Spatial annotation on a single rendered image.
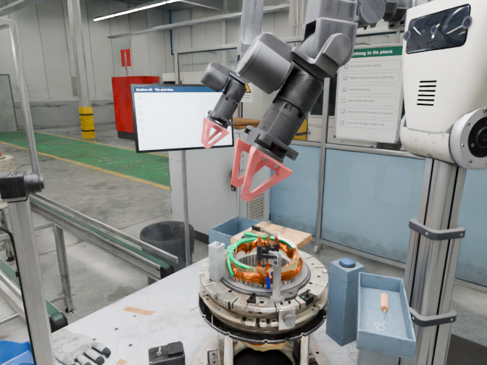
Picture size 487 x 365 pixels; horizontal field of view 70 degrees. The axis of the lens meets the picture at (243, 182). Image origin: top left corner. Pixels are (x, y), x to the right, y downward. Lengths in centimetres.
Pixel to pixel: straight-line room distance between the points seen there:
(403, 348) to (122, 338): 83
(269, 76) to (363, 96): 257
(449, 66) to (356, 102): 217
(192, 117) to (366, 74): 166
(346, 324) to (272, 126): 79
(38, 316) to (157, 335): 52
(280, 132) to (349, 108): 260
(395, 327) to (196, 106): 138
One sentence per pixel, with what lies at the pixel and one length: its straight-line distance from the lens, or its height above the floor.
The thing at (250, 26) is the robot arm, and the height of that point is 170.
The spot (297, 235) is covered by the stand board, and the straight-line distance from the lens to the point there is 120.
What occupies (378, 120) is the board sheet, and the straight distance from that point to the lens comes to 303.
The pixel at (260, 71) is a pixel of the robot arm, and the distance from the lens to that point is 51.
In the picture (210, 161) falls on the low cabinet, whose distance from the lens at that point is 334.
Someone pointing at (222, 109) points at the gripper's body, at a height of 148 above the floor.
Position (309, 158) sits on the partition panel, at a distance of 337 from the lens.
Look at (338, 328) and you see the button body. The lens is 119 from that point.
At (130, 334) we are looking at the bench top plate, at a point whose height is 78.
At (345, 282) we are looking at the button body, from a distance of 110.
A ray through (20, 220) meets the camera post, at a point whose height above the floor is 131.
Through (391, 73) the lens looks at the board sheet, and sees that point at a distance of 300.
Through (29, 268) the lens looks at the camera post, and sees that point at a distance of 77.
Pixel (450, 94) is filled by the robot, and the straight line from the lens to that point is 94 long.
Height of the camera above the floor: 154
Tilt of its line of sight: 15 degrees down
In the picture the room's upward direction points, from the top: straight up
